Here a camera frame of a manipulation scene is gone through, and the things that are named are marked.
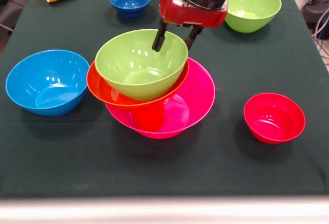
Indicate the dark blue bowl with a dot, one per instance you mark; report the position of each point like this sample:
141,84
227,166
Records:
129,0

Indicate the red cup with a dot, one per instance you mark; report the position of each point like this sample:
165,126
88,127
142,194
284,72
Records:
149,118

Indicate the dark green tablecloth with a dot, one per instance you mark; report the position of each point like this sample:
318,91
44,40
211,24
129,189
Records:
77,157

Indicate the light blue bowl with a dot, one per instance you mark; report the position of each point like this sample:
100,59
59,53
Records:
48,82

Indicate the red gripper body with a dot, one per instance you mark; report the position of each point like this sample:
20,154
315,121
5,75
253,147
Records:
190,16

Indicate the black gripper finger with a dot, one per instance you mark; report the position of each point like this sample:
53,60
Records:
194,35
160,37

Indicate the green bowl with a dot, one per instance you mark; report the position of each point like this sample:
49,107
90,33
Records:
128,62
254,8

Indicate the small crimson bowl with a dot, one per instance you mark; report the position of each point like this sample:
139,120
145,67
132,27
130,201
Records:
273,118

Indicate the orange bowl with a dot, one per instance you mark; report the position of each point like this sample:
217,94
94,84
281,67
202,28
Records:
102,90

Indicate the large pink bowl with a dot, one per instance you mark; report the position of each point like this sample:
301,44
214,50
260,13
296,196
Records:
200,93

